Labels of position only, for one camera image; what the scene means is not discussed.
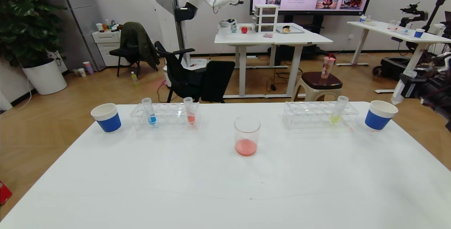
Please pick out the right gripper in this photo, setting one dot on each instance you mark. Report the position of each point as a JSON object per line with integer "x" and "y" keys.
{"x": 411, "y": 87}

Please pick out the red pigment test tube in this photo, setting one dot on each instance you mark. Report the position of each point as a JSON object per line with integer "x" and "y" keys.
{"x": 398, "y": 93}
{"x": 191, "y": 118}

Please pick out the blue pigment test tube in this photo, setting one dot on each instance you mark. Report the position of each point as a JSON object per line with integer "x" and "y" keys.
{"x": 152, "y": 118}

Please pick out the yellow pigment test tube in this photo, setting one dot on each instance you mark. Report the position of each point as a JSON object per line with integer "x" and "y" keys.
{"x": 336, "y": 117}

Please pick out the clear plastic test tube rack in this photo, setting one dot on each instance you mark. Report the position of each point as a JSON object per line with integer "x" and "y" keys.
{"x": 315, "y": 114}
{"x": 169, "y": 114}

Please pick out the clear glass beaker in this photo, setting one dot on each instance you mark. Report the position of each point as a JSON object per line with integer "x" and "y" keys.
{"x": 246, "y": 147}

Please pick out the black wheeled robot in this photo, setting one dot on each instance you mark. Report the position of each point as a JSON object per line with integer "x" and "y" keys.
{"x": 394, "y": 68}

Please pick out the small blue paper cup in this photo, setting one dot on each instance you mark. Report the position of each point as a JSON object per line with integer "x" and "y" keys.
{"x": 419, "y": 34}

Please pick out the white standing desk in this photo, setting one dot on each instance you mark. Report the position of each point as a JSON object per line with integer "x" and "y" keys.
{"x": 387, "y": 31}

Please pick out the blue white paper cup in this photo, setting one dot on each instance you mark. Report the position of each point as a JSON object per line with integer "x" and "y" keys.
{"x": 377, "y": 119}
{"x": 109, "y": 122}

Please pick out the drink cup with red straw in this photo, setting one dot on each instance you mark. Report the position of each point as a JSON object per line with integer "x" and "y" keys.
{"x": 326, "y": 68}

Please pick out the brown topped plastic stool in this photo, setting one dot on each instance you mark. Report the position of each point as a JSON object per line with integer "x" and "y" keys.
{"x": 322, "y": 80}

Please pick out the grey tray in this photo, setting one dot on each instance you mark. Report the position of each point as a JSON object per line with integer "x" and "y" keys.
{"x": 296, "y": 30}

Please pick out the bread piece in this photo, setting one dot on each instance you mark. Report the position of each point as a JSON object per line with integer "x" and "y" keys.
{"x": 286, "y": 29}

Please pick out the white double desk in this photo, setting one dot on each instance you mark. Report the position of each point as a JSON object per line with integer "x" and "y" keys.
{"x": 275, "y": 38}

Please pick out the pink cloth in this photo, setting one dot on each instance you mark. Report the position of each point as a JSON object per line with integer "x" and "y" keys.
{"x": 268, "y": 35}

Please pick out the white desktop drawer organizer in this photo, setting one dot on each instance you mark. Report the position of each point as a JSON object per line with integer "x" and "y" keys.
{"x": 266, "y": 18}

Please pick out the grey bowl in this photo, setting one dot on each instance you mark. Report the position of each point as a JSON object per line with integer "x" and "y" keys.
{"x": 227, "y": 23}

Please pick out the black office chair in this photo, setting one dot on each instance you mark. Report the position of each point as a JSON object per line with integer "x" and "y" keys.
{"x": 183, "y": 77}

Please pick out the dark green jacket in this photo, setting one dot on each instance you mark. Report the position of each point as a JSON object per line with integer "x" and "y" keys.
{"x": 137, "y": 39}

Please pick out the green drink bottle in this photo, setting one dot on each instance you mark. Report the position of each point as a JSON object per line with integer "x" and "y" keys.
{"x": 134, "y": 79}

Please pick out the black four-legged chair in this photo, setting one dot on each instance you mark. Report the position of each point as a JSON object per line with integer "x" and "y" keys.
{"x": 123, "y": 53}

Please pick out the white drawer cabinet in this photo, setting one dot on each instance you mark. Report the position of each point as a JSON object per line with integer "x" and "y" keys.
{"x": 105, "y": 39}

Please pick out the purple paper cup stack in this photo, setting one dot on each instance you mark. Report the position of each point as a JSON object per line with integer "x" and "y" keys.
{"x": 88, "y": 68}

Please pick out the small white paper cup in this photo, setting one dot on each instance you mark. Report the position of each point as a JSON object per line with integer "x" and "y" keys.
{"x": 82, "y": 72}

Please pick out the grey tall cabinet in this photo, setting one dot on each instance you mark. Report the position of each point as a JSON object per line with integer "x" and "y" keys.
{"x": 82, "y": 17}

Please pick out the white plant pot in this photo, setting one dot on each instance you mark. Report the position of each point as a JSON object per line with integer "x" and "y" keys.
{"x": 45, "y": 78}

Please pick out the green potted plant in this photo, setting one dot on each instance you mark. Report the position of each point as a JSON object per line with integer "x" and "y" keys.
{"x": 24, "y": 20}

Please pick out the red box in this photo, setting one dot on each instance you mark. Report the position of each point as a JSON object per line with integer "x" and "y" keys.
{"x": 4, "y": 193}

